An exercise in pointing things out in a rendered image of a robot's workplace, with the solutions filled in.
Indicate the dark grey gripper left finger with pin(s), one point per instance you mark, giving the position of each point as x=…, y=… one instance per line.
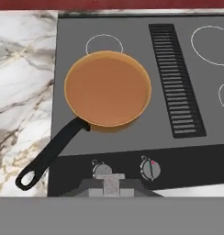
x=91, y=186

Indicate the grey and black hob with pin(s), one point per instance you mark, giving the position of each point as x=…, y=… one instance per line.
x=178, y=153

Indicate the grey round hob knob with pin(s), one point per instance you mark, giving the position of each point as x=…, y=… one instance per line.
x=150, y=170
x=101, y=168

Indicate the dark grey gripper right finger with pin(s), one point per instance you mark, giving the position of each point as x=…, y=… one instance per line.
x=129, y=186

